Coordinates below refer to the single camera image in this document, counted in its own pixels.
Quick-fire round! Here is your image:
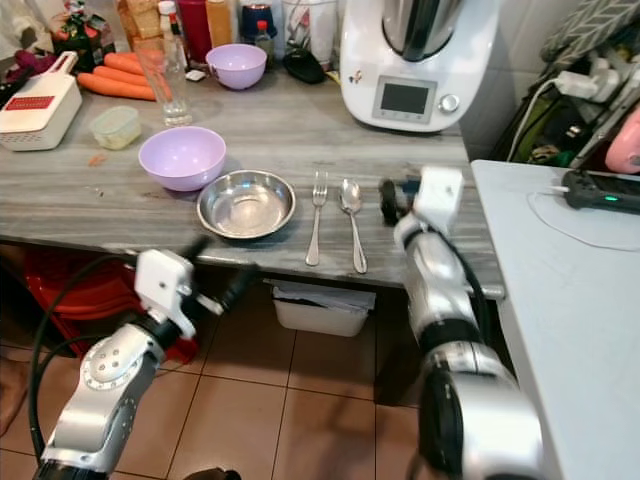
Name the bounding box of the stainless steel spoon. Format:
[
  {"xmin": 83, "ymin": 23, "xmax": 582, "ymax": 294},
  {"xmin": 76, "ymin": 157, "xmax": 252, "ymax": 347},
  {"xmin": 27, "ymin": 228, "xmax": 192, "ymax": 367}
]
[{"xmin": 339, "ymin": 178, "xmax": 368, "ymax": 275}]

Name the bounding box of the shallow stainless steel plate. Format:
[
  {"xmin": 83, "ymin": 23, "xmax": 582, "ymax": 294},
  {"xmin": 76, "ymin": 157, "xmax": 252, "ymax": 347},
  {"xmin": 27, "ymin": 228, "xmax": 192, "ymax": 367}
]
[{"xmin": 197, "ymin": 169, "xmax": 297, "ymax": 240}]

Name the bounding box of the stainless steel fork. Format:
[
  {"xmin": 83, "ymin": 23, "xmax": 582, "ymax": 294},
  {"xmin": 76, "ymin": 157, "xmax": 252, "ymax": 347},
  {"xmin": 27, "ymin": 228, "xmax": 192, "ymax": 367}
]
[{"xmin": 307, "ymin": 170, "xmax": 329, "ymax": 267}]

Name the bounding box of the white plastic bin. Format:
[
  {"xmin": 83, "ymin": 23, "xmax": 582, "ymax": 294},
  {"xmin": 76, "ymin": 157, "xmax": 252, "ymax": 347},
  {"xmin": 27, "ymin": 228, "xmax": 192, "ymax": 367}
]
[{"xmin": 272, "ymin": 280, "xmax": 376, "ymax": 337}]

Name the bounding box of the large purple plastic bowl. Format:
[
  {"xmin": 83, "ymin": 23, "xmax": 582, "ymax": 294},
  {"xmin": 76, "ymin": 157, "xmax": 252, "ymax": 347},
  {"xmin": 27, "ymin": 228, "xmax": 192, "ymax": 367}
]
[{"xmin": 138, "ymin": 126, "xmax": 227, "ymax": 192}]

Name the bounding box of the red plastic stool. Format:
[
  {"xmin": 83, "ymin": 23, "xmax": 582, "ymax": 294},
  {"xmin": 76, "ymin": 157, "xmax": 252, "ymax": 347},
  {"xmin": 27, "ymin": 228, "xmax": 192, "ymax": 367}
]
[{"xmin": 20, "ymin": 248, "xmax": 199, "ymax": 366}]

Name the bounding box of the white kitchen machine with display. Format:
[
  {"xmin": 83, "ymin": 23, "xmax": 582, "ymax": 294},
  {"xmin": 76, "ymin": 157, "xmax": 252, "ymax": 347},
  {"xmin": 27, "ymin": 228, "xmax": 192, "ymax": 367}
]
[{"xmin": 340, "ymin": 0, "xmax": 501, "ymax": 133}]

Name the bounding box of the small clear plastic container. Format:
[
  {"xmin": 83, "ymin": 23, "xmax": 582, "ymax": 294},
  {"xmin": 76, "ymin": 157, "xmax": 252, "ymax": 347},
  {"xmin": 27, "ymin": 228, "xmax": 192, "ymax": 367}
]
[{"xmin": 89, "ymin": 106, "xmax": 142, "ymax": 151}]

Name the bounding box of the clear drinking glass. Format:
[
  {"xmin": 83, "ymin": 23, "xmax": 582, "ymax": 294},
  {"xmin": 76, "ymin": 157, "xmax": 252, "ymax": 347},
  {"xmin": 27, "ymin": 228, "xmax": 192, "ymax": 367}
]
[{"xmin": 138, "ymin": 45, "xmax": 191, "ymax": 127}]

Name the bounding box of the black rounded object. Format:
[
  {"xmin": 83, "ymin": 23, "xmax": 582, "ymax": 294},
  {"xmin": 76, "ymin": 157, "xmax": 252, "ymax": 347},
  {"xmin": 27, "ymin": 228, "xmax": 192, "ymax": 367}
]
[{"xmin": 281, "ymin": 48, "xmax": 327, "ymax": 85}]

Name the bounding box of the long orange carrot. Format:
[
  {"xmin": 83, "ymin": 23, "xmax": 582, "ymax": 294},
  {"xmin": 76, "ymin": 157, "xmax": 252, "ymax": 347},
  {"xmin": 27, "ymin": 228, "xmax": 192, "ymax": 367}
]
[{"xmin": 77, "ymin": 72, "xmax": 153, "ymax": 101}]

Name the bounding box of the small purple plastic bowl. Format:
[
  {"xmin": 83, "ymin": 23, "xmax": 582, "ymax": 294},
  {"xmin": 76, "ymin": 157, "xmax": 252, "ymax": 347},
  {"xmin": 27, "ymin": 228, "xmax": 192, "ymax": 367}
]
[{"xmin": 206, "ymin": 43, "xmax": 269, "ymax": 91}]

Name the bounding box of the white patterned cup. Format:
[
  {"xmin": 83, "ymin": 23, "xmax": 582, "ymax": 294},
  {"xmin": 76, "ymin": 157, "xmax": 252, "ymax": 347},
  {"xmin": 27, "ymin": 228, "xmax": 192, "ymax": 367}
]
[{"xmin": 283, "ymin": 0, "xmax": 339, "ymax": 66}]

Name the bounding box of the white grater box red label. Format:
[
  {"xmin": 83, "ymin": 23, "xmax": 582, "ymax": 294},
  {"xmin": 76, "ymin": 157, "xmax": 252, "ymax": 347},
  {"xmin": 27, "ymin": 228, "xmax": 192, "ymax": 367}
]
[{"xmin": 0, "ymin": 52, "xmax": 83, "ymax": 152}]

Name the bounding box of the black power strip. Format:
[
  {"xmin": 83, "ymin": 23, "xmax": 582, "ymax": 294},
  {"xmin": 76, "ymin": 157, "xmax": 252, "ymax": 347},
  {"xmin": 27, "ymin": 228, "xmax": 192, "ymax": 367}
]
[{"xmin": 563, "ymin": 169, "xmax": 640, "ymax": 215}]

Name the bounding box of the person's bare foot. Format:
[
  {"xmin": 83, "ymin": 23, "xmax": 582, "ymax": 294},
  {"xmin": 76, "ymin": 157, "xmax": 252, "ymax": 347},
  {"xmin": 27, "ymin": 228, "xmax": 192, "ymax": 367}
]
[{"xmin": 0, "ymin": 358, "xmax": 29, "ymax": 436}]

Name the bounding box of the red canister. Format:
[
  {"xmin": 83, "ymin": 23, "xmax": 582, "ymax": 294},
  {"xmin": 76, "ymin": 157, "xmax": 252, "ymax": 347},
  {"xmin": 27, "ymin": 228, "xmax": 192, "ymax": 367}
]
[{"xmin": 177, "ymin": 0, "xmax": 213, "ymax": 63}]

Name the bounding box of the white power adapter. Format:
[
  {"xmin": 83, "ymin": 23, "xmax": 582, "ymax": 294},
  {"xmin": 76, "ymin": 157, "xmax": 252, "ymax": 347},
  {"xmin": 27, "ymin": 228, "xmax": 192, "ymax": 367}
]
[{"xmin": 555, "ymin": 55, "xmax": 626, "ymax": 101}]

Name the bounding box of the orange bottle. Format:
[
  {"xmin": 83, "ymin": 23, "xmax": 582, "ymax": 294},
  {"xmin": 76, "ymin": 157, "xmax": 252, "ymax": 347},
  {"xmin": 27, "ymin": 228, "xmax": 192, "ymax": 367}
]
[{"xmin": 206, "ymin": 0, "xmax": 234, "ymax": 48}]

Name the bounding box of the dark blue jar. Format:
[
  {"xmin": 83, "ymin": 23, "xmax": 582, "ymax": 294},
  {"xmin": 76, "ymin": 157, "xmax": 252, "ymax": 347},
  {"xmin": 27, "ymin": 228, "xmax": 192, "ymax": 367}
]
[{"xmin": 240, "ymin": 3, "xmax": 276, "ymax": 46}]

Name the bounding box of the bottle with red cap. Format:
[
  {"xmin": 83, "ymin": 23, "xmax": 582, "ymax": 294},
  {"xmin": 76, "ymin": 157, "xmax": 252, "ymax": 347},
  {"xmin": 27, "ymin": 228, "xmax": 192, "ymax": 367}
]
[{"xmin": 157, "ymin": 0, "xmax": 180, "ymax": 46}]

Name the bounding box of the bread bag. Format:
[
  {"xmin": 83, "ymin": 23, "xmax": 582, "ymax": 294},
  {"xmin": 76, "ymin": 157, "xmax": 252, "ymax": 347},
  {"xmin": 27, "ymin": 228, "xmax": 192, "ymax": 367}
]
[{"xmin": 117, "ymin": 0, "xmax": 161, "ymax": 51}]

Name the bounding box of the pink object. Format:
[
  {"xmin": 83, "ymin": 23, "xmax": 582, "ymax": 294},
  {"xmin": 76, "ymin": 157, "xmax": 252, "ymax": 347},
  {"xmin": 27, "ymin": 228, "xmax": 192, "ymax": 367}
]
[{"xmin": 605, "ymin": 115, "xmax": 640, "ymax": 176}]

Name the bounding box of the grey patterned cloth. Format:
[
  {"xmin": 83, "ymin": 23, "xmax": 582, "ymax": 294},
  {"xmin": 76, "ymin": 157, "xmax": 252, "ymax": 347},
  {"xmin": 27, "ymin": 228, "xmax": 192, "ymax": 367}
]
[{"xmin": 540, "ymin": 0, "xmax": 640, "ymax": 66}]

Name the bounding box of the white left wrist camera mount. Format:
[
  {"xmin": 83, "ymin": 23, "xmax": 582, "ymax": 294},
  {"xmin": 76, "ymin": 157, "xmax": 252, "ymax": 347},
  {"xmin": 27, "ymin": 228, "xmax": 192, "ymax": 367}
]
[{"xmin": 135, "ymin": 249, "xmax": 197, "ymax": 341}]

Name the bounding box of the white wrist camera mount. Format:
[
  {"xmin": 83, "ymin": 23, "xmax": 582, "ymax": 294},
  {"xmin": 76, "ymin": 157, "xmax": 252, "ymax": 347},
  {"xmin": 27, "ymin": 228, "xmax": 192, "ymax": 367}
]
[
  {"xmin": 418, "ymin": 166, "xmax": 464, "ymax": 233},
  {"xmin": 135, "ymin": 249, "xmax": 197, "ymax": 341}
]

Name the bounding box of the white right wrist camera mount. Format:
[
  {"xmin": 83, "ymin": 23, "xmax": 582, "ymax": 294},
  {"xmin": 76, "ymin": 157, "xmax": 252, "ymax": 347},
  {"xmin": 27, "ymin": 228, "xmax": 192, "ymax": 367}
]
[{"xmin": 418, "ymin": 166, "xmax": 464, "ymax": 233}]

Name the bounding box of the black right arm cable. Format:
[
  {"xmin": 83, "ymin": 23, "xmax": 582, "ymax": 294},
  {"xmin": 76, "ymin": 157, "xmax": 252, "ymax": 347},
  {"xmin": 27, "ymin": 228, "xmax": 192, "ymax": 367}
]
[{"xmin": 445, "ymin": 228, "xmax": 498, "ymax": 346}]

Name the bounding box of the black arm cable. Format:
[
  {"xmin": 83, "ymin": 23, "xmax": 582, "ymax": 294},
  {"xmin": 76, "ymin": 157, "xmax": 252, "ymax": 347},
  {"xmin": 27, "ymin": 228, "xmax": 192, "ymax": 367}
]
[
  {"xmin": 445, "ymin": 228, "xmax": 498, "ymax": 346},
  {"xmin": 28, "ymin": 255, "xmax": 153, "ymax": 461}
]

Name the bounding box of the thin white cable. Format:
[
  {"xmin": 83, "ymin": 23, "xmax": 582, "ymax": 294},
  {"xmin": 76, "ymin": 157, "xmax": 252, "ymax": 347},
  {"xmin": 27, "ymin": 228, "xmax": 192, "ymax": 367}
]
[{"xmin": 528, "ymin": 184, "xmax": 640, "ymax": 253}]

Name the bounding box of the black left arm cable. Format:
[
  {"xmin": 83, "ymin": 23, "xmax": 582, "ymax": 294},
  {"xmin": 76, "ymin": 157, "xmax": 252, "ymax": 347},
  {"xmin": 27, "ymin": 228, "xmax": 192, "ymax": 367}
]
[{"xmin": 28, "ymin": 255, "xmax": 153, "ymax": 461}]

